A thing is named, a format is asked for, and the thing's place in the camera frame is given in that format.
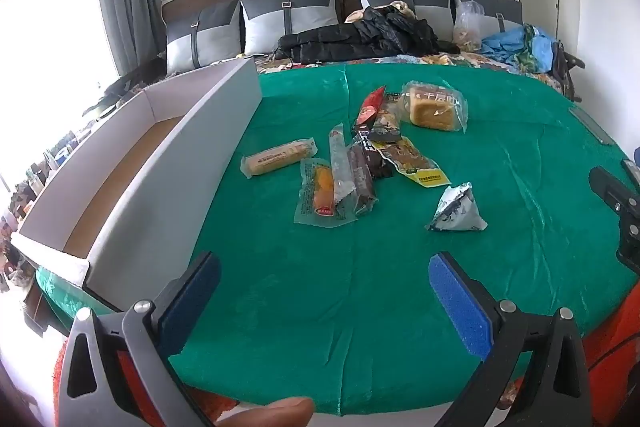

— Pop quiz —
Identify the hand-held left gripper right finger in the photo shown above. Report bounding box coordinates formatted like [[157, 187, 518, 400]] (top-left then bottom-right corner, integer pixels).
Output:
[[428, 251, 593, 427]]

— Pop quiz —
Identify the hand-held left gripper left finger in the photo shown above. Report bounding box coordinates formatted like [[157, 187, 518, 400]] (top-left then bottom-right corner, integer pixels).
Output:
[[56, 251, 222, 427]]

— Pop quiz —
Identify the silver triangular snack packet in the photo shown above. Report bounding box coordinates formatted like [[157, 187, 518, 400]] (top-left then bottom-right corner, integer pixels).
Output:
[[425, 181, 489, 233]]

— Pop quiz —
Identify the grey cardboard box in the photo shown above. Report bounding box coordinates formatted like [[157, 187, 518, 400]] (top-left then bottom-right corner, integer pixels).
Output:
[[10, 57, 263, 315]]

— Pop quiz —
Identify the yellow snack packet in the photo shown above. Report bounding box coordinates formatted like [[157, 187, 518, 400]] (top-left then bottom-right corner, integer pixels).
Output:
[[374, 137, 451, 188]]

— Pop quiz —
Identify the brown chocolate bar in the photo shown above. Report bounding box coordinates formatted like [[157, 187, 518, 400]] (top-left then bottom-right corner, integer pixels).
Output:
[[347, 142, 377, 216]]

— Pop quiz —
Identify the orange sausage clear packet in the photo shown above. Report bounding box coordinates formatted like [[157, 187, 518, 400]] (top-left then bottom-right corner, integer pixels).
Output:
[[294, 158, 359, 226]]

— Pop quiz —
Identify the biscuit roll clear packet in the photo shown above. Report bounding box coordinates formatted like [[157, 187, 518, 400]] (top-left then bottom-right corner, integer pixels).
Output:
[[241, 138, 319, 178]]

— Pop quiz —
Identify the long clear snack packet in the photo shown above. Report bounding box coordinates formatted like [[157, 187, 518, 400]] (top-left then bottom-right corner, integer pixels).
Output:
[[328, 123, 355, 219]]

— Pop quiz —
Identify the bread loaf clear packet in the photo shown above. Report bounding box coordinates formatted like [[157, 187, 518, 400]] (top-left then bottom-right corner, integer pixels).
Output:
[[402, 80, 469, 134]]

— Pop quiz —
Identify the black long snack packet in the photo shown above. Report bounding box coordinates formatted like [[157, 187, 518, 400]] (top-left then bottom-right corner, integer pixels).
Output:
[[366, 92, 402, 142]]

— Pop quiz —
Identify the red snack packet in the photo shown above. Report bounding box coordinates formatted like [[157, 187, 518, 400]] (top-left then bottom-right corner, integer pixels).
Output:
[[352, 85, 387, 134]]

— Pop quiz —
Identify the person's left hand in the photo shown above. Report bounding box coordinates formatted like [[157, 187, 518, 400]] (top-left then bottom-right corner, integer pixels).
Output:
[[263, 397, 315, 427]]

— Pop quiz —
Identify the grey phone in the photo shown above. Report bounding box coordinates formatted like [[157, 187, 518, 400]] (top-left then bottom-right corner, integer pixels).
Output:
[[568, 105, 615, 147]]

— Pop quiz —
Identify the black bag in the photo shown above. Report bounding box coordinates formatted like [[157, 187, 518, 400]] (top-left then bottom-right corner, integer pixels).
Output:
[[550, 39, 586, 103]]

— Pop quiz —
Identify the blue cloth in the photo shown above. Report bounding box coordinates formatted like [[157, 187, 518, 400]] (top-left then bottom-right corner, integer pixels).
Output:
[[480, 24, 557, 76]]

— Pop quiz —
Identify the grey white pillow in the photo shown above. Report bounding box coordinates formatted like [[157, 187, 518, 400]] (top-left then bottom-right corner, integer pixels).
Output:
[[450, 0, 524, 38], [353, 0, 454, 40], [240, 0, 339, 56], [165, 0, 244, 74]]

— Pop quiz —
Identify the clear plastic bag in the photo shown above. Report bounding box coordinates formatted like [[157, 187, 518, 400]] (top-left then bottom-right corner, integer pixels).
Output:
[[452, 0, 486, 53]]

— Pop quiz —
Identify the black puffer jacket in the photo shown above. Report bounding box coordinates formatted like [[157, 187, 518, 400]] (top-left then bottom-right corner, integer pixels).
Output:
[[272, 6, 461, 63]]

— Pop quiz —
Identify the beige cloth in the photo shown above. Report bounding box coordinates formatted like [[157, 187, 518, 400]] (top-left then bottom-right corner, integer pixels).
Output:
[[384, 0, 417, 18]]

